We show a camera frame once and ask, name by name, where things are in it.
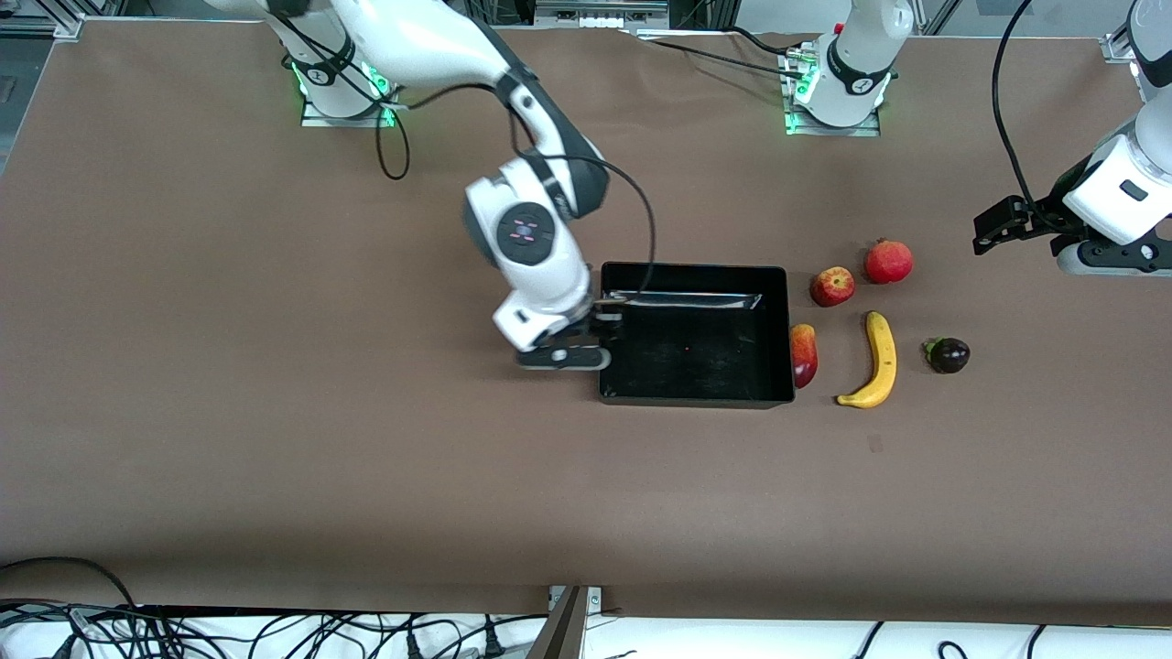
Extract black plastic box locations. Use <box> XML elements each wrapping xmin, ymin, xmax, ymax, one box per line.
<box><xmin>598</xmin><ymin>262</ymin><xmax>796</xmax><ymax>409</ymax></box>

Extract yellow banana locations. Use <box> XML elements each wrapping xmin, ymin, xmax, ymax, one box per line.
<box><xmin>835</xmin><ymin>311</ymin><xmax>898</xmax><ymax>409</ymax></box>

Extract red yellow apple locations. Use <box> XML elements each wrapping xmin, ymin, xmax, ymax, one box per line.
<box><xmin>810</xmin><ymin>266</ymin><xmax>856</xmax><ymax>308</ymax></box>

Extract red pomegranate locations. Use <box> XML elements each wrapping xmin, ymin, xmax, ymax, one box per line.
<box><xmin>864</xmin><ymin>238</ymin><xmax>915</xmax><ymax>286</ymax></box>

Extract dark purple eggplant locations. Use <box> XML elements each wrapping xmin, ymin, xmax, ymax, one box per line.
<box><xmin>923</xmin><ymin>337</ymin><xmax>971</xmax><ymax>375</ymax></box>

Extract brown table cover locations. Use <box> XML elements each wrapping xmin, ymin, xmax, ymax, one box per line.
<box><xmin>0</xmin><ymin>18</ymin><xmax>1172</xmax><ymax>628</ymax></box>

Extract red yellow mango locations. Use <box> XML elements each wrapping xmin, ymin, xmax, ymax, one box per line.
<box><xmin>790</xmin><ymin>323</ymin><xmax>819</xmax><ymax>390</ymax></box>

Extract grey metal profile bar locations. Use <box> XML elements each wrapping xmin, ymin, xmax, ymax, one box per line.
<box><xmin>526</xmin><ymin>586</ymin><xmax>589</xmax><ymax>659</ymax></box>

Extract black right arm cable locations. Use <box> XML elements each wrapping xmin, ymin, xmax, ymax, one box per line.
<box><xmin>374</xmin><ymin>78</ymin><xmax>658</xmax><ymax>294</ymax></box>

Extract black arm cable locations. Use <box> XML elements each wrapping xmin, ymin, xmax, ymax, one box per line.
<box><xmin>993</xmin><ymin>0</ymin><xmax>1040</xmax><ymax>211</ymax></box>
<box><xmin>374</xmin><ymin>78</ymin><xmax>658</xmax><ymax>294</ymax></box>

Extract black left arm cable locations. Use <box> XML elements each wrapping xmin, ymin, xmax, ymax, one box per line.
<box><xmin>993</xmin><ymin>0</ymin><xmax>1040</xmax><ymax>211</ymax></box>

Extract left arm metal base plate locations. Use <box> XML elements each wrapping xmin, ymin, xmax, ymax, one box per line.
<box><xmin>784</xmin><ymin>50</ymin><xmax>883</xmax><ymax>138</ymax></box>

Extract black cable on table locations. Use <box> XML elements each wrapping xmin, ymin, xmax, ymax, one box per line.
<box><xmin>725</xmin><ymin>26</ymin><xmax>818</xmax><ymax>54</ymax></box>
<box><xmin>639</xmin><ymin>37</ymin><xmax>807</xmax><ymax>79</ymax></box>

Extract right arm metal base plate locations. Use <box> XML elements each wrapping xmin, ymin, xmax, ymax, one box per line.
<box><xmin>300</xmin><ymin>55</ymin><xmax>398</xmax><ymax>129</ymax></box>

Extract tangled black floor cables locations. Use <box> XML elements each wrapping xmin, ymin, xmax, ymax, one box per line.
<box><xmin>0</xmin><ymin>600</ymin><xmax>550</xmax><ymax>659</ymax></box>

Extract black arched floor cable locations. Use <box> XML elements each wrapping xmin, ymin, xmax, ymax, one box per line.
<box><xmin>0</xmin><ymin>556</ymin><xmax>138</xmax><ymax>610</ymax></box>

